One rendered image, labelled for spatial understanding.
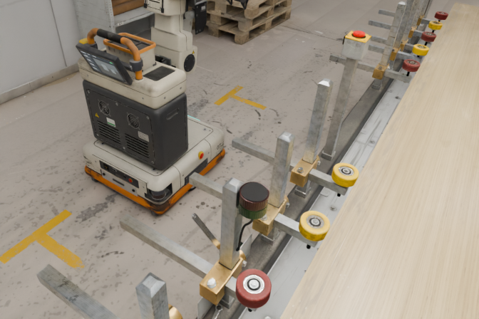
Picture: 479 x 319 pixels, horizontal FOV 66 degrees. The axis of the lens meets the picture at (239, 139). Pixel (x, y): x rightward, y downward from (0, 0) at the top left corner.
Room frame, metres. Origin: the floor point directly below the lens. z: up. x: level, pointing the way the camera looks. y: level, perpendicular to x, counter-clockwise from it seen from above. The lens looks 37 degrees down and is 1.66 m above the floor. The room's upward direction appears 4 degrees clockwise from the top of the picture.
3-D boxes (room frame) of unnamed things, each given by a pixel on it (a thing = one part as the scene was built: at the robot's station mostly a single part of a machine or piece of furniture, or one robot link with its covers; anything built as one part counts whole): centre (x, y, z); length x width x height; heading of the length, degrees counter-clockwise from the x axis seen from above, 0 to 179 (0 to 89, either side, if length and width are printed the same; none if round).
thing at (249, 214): (0.53, -0.04, 1.10); 0.06 x 0.06 x 0.02
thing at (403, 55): (2.07, -0.79, 0.83); 0.43 x 0.03 x 0.04; 60
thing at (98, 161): (1.53, 0.66, 0.23); 0.41 x 0.02 x 0.08; 61
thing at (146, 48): (1.72, 0.57, 0.87); 0.23 x 0.15 x 0.11; 61
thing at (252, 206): (0.53, -0.04, 1.13); 0.06 x 0.06 x 0.02
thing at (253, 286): (0.48, -0.05, 0.85); 0.08 x 0.08 x 0.11
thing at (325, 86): (0.99, -0.24, 0.92); 0.04 x 0.04 x 0.48; 60
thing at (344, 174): (0.89, -0.34, 0.85); 0.08 x 0.08 x 0.11
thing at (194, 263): (0.57, 0.12, 0.84); 0.43 x 0.03 x 0.04; 60
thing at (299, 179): (0.97, -0.23, 0.84); 0.14 x 0.06 x 0.05; 150
